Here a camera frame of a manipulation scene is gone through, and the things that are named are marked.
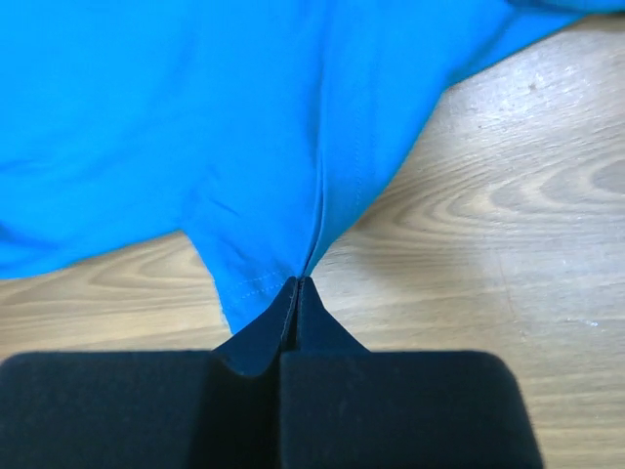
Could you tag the blue t shirt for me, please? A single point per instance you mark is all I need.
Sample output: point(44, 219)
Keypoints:
point(261, 129)

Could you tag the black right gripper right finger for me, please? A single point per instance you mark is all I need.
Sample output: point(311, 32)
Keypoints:
point(343, 406)

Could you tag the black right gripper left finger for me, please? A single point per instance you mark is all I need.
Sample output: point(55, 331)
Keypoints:
point(154, 409)

